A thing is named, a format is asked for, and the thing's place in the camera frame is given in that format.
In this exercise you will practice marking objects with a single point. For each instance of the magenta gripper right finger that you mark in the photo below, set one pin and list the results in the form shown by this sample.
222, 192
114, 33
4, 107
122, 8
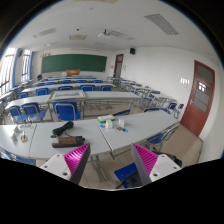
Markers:
152, 167

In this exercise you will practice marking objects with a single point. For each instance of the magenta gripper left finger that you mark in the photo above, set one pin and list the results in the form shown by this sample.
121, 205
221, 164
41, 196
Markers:
69, 166

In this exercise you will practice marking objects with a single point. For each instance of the white charger plug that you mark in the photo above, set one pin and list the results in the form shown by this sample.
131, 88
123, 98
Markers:
54, 139

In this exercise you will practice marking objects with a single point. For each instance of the blue chair under gripper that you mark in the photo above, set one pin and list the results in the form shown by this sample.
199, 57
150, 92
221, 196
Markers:
128, 176

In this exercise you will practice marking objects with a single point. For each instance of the black power strip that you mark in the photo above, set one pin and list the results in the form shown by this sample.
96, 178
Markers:
64, 142

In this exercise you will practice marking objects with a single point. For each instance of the blue chair right of desk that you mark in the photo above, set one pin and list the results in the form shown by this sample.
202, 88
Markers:
156, 142

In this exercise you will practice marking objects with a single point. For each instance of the grey front desk right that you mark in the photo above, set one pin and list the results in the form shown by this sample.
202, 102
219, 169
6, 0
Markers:
138, 127

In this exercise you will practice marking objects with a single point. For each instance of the green white box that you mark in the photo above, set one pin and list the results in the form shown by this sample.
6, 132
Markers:
103, 119

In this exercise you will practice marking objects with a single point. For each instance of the blue chair second row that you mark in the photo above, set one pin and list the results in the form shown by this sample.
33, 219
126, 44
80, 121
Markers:
33, 111
66, 111

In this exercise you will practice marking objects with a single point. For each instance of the small brass object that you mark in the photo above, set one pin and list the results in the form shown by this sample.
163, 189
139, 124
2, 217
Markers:
23, 137

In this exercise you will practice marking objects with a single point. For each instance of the grey front desk left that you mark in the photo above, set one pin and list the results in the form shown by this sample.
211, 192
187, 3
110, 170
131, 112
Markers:
10, 138

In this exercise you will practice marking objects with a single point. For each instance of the blue chair left second row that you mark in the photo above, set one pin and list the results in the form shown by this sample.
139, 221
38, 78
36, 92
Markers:
33, 111

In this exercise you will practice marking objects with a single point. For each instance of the wooden framed board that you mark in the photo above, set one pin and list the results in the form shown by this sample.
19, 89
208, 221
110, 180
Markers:
70, 94

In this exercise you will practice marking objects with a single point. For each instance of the red near door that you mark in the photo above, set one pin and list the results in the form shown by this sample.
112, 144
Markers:
200, 99

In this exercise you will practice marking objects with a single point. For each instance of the red door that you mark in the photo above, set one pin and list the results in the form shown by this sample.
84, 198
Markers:
118, 65
200, 99

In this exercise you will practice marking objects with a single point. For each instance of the orange lectern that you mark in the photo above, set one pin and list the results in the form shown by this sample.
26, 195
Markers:
72, 72

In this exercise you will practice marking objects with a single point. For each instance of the green chalkboard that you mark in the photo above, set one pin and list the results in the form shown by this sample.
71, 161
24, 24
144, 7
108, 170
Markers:
83, 62

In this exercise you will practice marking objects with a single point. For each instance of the red far door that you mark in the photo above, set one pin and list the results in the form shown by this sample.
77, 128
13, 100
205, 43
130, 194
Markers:
118, 65

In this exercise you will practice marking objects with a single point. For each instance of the ceiling projector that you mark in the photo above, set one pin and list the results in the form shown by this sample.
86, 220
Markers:
104, 35

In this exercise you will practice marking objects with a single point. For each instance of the black wall speaker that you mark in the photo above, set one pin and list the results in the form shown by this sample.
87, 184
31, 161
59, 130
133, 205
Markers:
132, 51

